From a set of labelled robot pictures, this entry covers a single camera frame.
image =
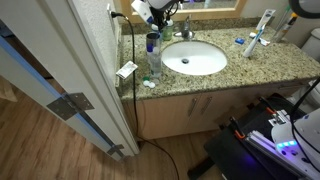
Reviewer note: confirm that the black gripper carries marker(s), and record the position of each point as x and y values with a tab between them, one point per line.
160	11

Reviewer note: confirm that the blue and white toothbrush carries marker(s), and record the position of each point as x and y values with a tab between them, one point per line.
154	28

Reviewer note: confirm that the chrome sink faucet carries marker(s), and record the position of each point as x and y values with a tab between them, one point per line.
185	30

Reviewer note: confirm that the white oval sink basin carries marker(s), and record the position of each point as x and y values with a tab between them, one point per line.
195	56

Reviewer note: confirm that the white blue toothbrush package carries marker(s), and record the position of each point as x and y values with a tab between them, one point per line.
265	18

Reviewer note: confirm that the green soap pump bottle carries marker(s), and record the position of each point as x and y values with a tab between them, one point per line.
167	32

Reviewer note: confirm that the small bottle blue cap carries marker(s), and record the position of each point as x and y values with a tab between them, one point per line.
150	49

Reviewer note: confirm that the clear plastic bottle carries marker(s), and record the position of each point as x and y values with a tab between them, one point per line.
155	65

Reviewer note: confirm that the small white paper packet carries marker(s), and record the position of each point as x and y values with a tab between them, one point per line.
126	69

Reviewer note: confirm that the white green contact lens case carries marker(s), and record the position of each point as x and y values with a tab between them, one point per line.
149	83

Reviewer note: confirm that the blue dental floss box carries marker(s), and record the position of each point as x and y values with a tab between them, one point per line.
239	41

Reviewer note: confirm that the wooden vanity cabinet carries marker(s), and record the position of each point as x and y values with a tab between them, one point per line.
166	115

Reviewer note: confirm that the white CeraVe cleanser tube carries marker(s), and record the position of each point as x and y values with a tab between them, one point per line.
255	40

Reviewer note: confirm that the small white toothpaste tube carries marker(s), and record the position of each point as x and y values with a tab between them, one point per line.
264	41

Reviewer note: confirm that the large metal door hinge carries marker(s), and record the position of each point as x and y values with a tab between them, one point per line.
70	106

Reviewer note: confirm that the sunscreen spray bottle orange cap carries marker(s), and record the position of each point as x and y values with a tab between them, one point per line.
283	30

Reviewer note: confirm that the black orange clamp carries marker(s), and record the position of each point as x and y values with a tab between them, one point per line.
267	105
236	130

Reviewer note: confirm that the small metal door hinge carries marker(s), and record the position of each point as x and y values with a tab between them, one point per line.
115	150

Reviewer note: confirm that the black robot cart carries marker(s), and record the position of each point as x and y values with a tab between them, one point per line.
230	156

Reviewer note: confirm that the aluminium robot mounting base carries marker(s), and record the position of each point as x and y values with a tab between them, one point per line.
266	146

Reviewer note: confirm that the white wall outlet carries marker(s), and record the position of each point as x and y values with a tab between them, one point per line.
109	15

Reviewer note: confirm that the white door frame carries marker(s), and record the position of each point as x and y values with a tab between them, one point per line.
50	50

